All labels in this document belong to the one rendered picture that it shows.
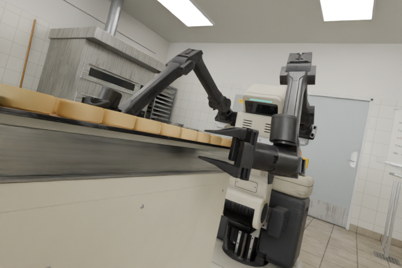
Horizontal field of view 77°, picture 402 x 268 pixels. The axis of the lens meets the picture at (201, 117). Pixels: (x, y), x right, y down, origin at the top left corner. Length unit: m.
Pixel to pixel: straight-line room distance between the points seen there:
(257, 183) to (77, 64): 3.21
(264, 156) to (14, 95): 0.42
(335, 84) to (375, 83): 0.57
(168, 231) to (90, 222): 0.19
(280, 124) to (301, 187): 1.05
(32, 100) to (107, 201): 0.16
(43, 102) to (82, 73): 3.70
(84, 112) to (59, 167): 0.07
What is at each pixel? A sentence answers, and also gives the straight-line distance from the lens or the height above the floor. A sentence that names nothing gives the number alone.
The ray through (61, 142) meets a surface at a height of 0.88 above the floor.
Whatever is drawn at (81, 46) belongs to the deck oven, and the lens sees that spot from 4.09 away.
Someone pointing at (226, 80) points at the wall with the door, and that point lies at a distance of 5.54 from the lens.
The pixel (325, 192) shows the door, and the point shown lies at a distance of 4.81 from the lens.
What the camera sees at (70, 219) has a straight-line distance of 0.35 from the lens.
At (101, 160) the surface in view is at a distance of 0.35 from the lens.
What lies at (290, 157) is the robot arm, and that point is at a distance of 0.56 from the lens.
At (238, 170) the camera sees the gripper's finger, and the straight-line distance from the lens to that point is 0.50.
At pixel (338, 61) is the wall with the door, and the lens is 5.08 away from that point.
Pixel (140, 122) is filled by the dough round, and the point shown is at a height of 0.92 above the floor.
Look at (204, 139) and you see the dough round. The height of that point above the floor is 0.91.
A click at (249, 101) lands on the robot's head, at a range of 1.37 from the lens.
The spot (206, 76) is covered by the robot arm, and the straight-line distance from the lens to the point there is 1.23.
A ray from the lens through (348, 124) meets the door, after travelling 4.83.
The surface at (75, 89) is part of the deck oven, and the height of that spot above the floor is 1.13.
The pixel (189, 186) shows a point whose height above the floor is 0.81.
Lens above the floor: 0.92
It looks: 4 degrees up
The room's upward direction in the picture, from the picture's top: 13 degrees clockwise
